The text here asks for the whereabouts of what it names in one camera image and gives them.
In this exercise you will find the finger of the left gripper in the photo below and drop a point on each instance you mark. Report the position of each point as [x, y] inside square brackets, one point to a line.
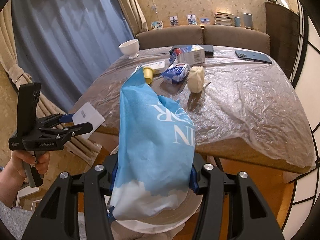
[54, 120]
[52, 132]

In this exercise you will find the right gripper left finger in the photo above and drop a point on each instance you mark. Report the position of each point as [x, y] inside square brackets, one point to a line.
[57, 215]

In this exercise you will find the white plastic card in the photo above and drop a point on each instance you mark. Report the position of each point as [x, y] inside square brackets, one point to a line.
[87, 113]

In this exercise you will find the light blue paper bag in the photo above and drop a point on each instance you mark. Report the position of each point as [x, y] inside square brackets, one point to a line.
[147, 118]

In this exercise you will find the yellow plastic cup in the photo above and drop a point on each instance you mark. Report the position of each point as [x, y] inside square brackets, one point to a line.
[148, 75]

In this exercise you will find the white medicine box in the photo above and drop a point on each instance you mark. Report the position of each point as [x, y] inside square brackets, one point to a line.
[158, 67]

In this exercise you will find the blue tissue pack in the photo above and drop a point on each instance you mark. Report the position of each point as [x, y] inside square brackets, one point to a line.
[176, 73]

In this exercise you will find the white paper towel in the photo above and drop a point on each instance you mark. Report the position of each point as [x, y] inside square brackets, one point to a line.
[196, 80]

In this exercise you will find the blue red naproxen box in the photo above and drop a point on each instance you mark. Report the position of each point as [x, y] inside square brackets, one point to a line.
[191, 57]

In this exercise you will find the white round trash bin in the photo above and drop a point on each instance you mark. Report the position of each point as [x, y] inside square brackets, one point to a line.
[165, 214]

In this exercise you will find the person left hand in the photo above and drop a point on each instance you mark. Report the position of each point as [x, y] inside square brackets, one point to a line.
[19, 157]

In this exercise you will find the blue curtain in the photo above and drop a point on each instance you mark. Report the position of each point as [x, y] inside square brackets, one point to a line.
[66, 44]

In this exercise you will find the white ceramic footed bowl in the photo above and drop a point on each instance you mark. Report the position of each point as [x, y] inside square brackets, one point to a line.
[130, 48]

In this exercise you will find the photo card far left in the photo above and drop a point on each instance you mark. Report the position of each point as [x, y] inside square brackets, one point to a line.
[156, 25]

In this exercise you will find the photo card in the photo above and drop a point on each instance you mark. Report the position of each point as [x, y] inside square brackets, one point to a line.
[173, 21]
[192, 19]
[156, 25]
[204, 21]

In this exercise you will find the dark blue smartphone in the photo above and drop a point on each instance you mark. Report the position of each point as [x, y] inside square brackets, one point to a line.
[253, 56]

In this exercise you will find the brown sofa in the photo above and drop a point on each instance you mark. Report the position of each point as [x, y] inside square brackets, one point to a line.
[215, 35]

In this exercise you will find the teal cylinder container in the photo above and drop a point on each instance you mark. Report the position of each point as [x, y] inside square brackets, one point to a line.
[237, 21]

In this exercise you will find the stack of books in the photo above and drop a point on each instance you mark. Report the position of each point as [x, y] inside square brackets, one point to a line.
[225, 19]

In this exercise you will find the dark wooden cabinet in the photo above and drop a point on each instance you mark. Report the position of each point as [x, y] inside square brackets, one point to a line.
[282, 25]

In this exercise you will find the grey cylinder speaker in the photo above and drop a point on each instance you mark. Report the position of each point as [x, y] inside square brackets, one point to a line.
[248, 20]

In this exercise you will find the black phone with camera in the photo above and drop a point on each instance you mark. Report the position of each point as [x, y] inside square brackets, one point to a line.
[208, 49]

